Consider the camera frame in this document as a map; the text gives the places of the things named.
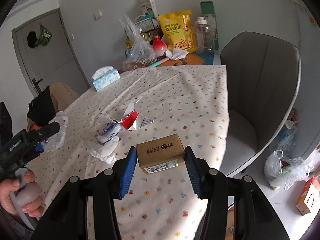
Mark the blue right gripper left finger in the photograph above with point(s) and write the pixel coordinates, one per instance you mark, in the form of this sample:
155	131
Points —
127	171

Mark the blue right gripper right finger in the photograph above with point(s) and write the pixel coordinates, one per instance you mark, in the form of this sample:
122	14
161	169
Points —
194	171

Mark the white tissue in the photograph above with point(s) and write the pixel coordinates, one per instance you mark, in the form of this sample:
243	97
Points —
103	152

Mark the brown cardboard box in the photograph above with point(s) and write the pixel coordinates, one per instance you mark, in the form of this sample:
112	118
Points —
160	154

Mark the blue white tissue pack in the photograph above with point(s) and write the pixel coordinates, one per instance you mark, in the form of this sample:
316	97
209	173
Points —
111	129

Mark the crushed clear plastic bottle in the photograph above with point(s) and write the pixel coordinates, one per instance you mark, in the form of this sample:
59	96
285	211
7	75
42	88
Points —
57	140

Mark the red white torn carton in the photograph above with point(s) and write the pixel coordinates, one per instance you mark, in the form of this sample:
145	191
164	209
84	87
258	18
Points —
132	120

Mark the person's left hand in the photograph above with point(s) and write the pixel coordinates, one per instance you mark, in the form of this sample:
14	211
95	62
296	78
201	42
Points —
28	198

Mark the floral tablecloth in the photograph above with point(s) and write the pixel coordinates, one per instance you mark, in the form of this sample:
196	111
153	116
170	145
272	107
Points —
190	101

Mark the tan chair with black cloth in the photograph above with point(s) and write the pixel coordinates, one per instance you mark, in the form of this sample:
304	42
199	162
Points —
42	109

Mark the plastic bag on floor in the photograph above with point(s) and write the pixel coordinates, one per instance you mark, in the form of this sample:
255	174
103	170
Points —
282	172

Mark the blue tissue box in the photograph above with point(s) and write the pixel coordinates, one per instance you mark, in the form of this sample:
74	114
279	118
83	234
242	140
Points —
104	77

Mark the green teal pen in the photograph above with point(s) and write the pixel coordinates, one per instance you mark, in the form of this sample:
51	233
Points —
159	62

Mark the grey door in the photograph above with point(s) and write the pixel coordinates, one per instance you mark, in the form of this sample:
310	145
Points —
43	65

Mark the clear plastic bag on table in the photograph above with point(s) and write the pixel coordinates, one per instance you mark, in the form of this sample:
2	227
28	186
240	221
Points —
141	51

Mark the white crumpled napkin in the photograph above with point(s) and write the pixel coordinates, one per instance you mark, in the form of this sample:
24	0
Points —
176	54

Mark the red white vase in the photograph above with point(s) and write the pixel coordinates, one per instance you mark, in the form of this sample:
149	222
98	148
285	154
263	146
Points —
159	46

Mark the orange cardboard gift box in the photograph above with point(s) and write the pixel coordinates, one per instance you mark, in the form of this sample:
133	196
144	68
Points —
309	198

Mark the yellow liquid bottle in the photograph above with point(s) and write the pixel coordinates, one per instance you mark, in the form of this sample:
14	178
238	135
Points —
128	43

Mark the grey upholstered chair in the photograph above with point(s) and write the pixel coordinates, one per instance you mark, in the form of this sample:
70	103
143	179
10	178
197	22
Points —
263	79

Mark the clear plastic water jug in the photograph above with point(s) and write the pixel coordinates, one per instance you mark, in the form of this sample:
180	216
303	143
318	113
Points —
204	36

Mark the yellow snack bag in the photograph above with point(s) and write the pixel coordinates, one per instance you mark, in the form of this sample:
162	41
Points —
177	30

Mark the green tall box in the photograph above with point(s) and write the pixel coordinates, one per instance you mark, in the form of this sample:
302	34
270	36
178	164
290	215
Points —
208	11

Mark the white milk carton box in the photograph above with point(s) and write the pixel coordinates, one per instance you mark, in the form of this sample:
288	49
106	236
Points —
148	7

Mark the black wire basket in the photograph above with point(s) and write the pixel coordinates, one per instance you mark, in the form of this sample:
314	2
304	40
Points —
147	25

